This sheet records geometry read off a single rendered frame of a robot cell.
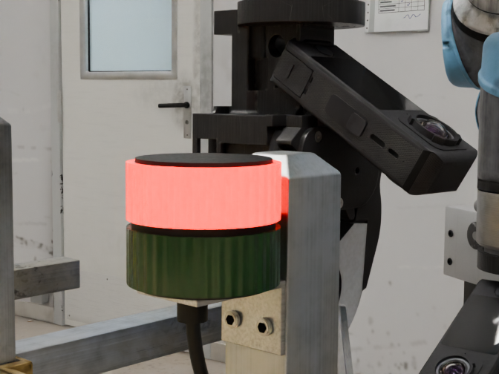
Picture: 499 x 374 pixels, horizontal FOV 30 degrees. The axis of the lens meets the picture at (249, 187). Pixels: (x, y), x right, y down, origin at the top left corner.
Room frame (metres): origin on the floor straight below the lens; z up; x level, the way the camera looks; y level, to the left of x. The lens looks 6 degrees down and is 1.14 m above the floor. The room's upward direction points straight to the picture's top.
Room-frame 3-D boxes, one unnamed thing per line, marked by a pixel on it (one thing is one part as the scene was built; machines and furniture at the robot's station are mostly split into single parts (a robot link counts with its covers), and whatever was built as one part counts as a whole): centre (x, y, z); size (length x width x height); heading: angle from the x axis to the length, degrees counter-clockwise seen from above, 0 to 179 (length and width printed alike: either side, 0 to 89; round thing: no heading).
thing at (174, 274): (0.36, 0.02, 1.08); 0.06 x 0.06 x 0.02
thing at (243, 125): (0.53, -0.02, 1.13); 0.09 x 0.08 x 0.12; 47
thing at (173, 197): (0.36, 0.02, 1.10); 0.06 x 0.06 x 0.02
